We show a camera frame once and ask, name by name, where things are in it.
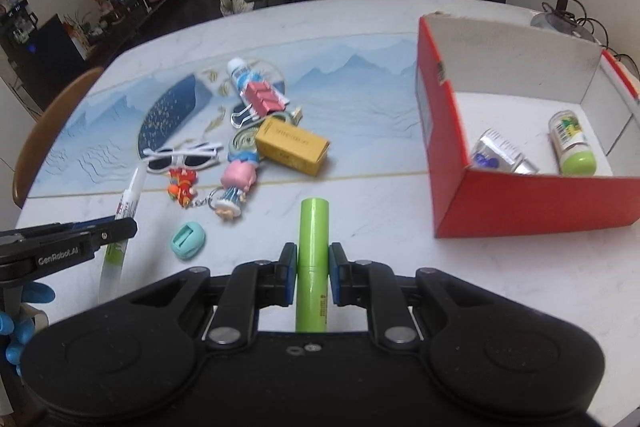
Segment black cabinet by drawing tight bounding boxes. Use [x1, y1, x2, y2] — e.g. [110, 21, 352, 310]
[0, 13, 90, 78]

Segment yellow cardboard box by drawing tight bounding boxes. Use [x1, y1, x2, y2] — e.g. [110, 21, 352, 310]
[255, 115, 331, 176]

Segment white tube with blue label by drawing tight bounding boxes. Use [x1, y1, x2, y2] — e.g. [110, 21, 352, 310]
[226, 58, 291, 108]

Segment grey-green tape roll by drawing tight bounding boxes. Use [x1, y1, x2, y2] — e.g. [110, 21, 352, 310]
[227, 127, 261, 165]

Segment black cable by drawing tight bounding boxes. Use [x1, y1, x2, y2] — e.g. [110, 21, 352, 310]
[565, 0, 618, 55]

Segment small teal plastic case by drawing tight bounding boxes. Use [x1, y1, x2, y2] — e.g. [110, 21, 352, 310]
[170, 222, 207, 262]

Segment person's left hand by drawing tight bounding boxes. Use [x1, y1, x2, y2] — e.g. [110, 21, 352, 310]
[0, 282, 56, 378]

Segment pink binder clip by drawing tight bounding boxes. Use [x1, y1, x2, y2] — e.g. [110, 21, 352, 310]
[239, 82, 275, 105]
[231, 94, 290, 128]

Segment small bottle with green cap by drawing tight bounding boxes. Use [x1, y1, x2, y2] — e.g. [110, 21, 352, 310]
[548, 108, 598, 176]

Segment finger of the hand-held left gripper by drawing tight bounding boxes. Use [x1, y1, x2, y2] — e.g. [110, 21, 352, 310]
[0, 217, 139, 281]
[50, 218, 119, 234]

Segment white sunglasses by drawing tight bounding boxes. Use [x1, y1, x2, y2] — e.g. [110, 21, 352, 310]
[141, 141, 223, 176]

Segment red cardboard box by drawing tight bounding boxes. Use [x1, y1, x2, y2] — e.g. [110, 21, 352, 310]
[416, 12, 640, 239]

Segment pink figurine keychain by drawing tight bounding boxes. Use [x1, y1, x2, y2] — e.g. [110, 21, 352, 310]
[207, 159, 258, 222]

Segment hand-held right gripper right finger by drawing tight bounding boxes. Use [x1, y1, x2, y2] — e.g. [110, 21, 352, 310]
[327, 242, 496, 350]

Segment green plastic tube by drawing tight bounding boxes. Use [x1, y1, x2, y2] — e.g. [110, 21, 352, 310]
[295, 198, 331, 334]

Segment silver foil packet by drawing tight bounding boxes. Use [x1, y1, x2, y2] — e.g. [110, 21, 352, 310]
[470, 129, 540, 175]

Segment white pen with green label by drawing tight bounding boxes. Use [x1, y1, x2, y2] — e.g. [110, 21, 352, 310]
[98, 167, 147, 303]

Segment wooden chair with round back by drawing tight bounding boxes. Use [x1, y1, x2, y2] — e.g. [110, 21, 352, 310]
[12, 67, 103, 208]

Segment red figurine keychain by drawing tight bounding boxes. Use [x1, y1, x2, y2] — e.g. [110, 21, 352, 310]
[166, 167, 216, 208]

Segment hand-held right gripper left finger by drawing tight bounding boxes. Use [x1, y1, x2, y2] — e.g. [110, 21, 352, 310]
[131, 243, 299, 350]

